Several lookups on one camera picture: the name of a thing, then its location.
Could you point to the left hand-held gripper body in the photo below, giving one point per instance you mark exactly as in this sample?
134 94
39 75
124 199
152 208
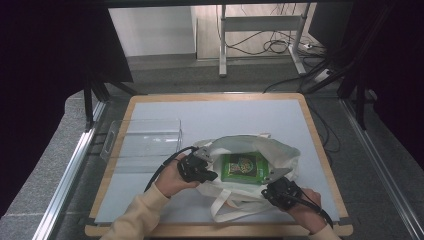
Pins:
195 165

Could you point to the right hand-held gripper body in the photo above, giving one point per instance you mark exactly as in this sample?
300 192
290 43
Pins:
283 193

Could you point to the green snack packet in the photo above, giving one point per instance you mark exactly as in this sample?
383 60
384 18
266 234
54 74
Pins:
245 168

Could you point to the white printed tote bag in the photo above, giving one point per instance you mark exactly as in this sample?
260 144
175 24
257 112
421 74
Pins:
276 153

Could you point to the clear plastic container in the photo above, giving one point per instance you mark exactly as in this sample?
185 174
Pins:
146 143

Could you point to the person's left hand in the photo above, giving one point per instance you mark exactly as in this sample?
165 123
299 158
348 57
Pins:
171 180

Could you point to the person's right hand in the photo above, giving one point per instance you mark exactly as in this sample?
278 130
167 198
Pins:
306 210

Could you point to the black metal stand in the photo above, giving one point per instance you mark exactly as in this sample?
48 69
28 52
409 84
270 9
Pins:
356 83
96 90

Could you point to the white power strip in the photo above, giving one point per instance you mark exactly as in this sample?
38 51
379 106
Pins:
322 75

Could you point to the white cabinet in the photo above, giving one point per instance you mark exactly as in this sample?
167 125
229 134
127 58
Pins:
151 31

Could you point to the aluminium rail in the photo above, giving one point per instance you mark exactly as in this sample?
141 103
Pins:
66 180
383 166

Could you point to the white metal desk frame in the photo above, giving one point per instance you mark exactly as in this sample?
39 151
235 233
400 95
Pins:
260 23

